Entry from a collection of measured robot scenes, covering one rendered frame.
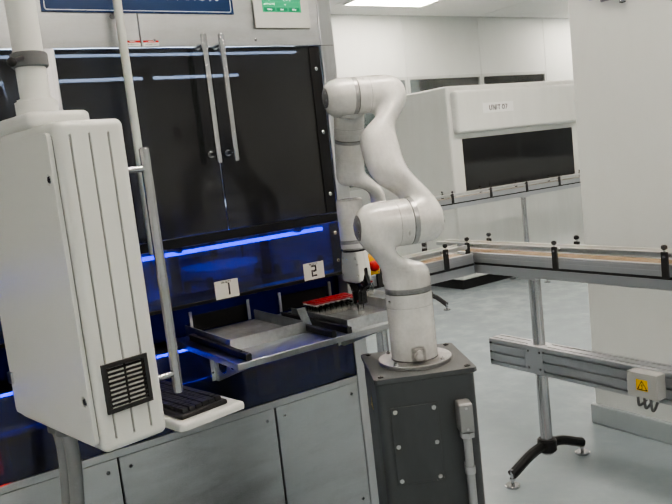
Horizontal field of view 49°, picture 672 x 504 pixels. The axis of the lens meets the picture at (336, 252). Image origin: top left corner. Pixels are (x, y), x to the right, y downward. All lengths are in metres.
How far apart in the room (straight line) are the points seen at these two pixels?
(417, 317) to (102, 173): 0.83
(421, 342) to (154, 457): 0.99
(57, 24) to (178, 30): 0.36
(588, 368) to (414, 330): 1.26
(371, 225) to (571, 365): 1.46
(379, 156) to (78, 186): 0.74
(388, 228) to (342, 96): 0.40
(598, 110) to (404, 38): 5.65
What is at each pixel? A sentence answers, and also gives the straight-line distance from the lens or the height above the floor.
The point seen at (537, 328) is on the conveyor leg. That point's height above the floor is 0.62.
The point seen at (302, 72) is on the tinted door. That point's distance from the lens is 2.64.
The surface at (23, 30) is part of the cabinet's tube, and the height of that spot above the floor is 1.78.
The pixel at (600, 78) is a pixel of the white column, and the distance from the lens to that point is 3.53.
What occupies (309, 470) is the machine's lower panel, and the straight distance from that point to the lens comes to 2.75.
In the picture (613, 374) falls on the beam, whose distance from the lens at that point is 2.95.
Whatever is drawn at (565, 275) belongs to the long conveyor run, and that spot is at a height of 0.87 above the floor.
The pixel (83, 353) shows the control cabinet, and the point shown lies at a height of 1.04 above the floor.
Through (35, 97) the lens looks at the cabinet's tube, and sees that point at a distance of 1.93.
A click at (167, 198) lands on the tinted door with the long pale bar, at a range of 2.37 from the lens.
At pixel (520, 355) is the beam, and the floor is 0.50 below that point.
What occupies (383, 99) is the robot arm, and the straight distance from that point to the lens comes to 2.02.
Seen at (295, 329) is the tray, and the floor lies 0.90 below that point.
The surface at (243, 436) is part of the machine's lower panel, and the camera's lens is 2.58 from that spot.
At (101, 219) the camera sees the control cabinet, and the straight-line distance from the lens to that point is 1.73.
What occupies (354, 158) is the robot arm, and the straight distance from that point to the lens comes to 2.21.
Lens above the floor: 1.40
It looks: 7 degrees down
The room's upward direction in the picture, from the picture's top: 6 degrees counter-clockwise
